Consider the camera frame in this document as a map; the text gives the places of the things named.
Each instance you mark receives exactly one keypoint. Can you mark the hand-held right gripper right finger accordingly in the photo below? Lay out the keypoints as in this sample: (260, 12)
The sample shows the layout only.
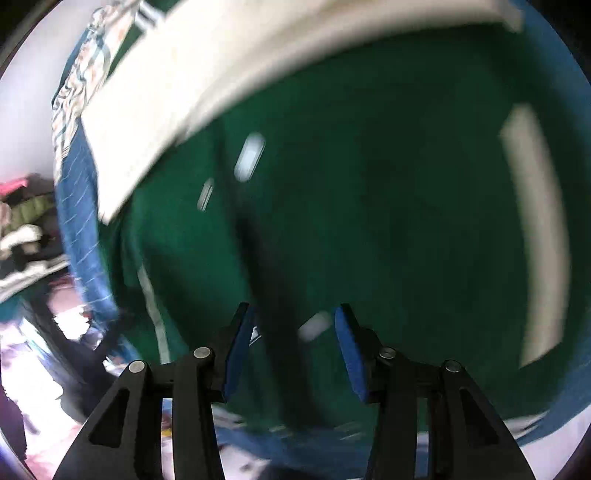
(351, 360)

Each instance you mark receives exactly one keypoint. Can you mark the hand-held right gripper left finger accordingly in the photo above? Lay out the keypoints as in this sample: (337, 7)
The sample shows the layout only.
(238, 355)

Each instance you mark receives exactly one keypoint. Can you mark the green garment with white stripes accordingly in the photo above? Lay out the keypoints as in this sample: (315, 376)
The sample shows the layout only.
(369, 207)

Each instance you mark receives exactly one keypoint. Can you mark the white puffer jacket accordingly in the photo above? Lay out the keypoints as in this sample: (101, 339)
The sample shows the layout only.
(21, 236)

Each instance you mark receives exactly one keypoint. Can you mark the olive puffer jacket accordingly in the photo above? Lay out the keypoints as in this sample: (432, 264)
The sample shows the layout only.
(32, 210)

